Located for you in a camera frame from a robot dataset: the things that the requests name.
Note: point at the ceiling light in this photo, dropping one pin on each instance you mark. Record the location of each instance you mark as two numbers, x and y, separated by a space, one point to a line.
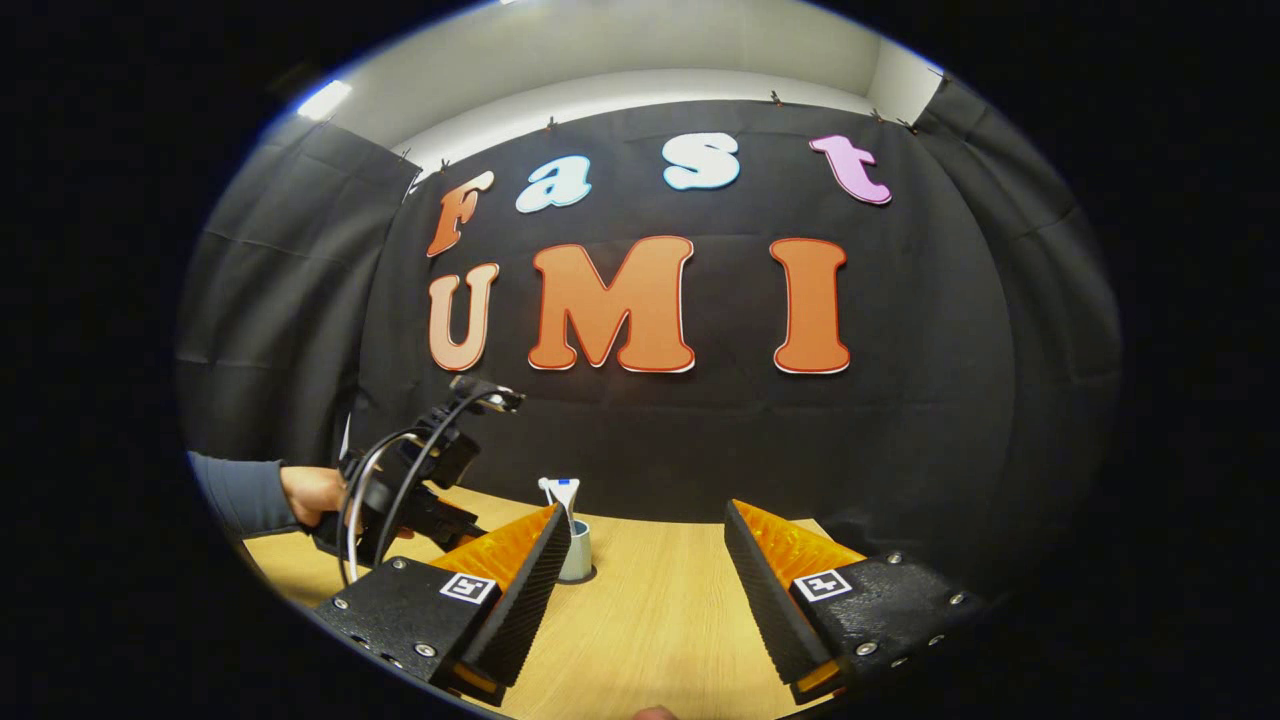
324 100

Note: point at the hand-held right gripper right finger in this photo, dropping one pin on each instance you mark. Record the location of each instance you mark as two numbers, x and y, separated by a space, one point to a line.
765 600

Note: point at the light blue cup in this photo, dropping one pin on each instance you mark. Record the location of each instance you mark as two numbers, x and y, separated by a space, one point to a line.
579 555

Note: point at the black backdrop cloth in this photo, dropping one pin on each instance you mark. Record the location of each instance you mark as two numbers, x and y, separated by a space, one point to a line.
650 440

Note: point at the wooden desktop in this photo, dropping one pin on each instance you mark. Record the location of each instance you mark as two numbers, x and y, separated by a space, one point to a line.
650 620

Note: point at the white toothpaste tube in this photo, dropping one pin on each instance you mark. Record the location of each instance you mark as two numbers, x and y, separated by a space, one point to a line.
567 492

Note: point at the white toothbrush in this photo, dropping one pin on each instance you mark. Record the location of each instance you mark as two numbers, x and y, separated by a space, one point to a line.
546 488

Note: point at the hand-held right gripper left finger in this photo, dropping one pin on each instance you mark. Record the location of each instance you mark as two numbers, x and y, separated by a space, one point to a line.
525 600

